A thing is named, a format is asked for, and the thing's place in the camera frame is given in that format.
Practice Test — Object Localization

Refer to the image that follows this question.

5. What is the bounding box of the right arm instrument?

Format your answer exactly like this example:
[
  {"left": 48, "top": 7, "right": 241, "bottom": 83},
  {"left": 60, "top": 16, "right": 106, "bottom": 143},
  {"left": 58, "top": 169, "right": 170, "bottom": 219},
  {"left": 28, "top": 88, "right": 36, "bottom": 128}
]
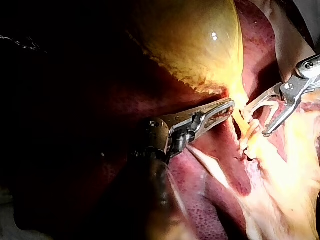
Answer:
[{"left": 279, "top": 54, "right": 320, "bottom": 108}]

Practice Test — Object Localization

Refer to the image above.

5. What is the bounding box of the right arm instrument jaw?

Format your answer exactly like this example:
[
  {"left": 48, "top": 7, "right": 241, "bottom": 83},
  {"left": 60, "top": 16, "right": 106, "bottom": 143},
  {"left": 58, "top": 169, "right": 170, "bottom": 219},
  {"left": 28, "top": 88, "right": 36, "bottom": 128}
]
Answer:
[
  {"left": 243, "top": 83, "right": 283, "bottom": 115},
  {"left": 261, "top": 99, "right": 301, "bottom": 138}
]

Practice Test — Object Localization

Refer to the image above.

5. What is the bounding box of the left arm instrument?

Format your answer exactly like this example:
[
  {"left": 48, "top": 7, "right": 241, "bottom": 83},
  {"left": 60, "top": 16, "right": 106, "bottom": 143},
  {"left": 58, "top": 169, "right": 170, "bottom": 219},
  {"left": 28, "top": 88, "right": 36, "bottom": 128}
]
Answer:
[{"left": 129, "top": 112, "right": 205, "bottom": 165}]

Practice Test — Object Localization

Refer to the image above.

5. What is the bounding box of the left arm instrument jaw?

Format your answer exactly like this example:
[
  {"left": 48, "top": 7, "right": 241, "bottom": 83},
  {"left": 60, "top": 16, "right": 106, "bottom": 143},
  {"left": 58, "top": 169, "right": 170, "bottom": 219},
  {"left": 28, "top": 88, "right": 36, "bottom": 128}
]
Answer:
[
  {"left": 197, "top": 101, "right": 236, "bottom": 133},
  {"left": 197, "top": 98, "right": 235, "bottom": 117}
]

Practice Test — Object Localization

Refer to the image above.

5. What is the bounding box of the white clip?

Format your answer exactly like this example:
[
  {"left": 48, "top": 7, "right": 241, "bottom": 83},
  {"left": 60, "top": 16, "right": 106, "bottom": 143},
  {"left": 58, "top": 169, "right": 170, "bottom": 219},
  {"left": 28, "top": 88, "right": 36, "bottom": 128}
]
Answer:
[
  {"left": 238, "top": 138, "right": 256, "bottom": 161},
  {"left": 247, "top": 99, "right": 280, "bottom": 131}
]

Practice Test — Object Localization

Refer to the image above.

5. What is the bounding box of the gallbladder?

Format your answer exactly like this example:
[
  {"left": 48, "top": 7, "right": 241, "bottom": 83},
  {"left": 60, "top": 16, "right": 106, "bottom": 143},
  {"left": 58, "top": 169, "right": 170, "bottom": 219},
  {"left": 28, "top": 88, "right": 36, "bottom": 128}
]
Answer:
[{"left": 124, "top": 0, "right": 251, "bottom": 112}]

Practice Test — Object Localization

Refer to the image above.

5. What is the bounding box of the thin tube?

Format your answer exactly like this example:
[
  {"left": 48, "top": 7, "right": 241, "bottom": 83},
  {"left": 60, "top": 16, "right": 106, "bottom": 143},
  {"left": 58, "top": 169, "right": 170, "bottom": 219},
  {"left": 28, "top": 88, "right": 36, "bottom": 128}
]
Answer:
[{"left": 238, "top": 107, "right": 261, "bottom": 161}]

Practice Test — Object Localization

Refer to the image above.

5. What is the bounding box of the pale fatty tissue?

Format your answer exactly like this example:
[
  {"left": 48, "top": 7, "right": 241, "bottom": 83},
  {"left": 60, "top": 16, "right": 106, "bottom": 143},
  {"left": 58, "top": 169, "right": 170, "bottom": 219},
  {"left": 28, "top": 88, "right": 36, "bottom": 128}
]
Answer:
[
  {"left": 187, "top": 144, "right": 234, "bottom": 191},
  {"left": 232, "top": 89, "right": 320, "bottom": 240}
]

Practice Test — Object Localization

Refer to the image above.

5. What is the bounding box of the dark red liver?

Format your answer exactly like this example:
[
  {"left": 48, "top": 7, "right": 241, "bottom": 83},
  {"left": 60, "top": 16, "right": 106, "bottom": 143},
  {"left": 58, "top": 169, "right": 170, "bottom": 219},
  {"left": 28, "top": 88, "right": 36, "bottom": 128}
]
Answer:
[{"left": 14, "top": 0, "right": 320, "bottom": 240}]

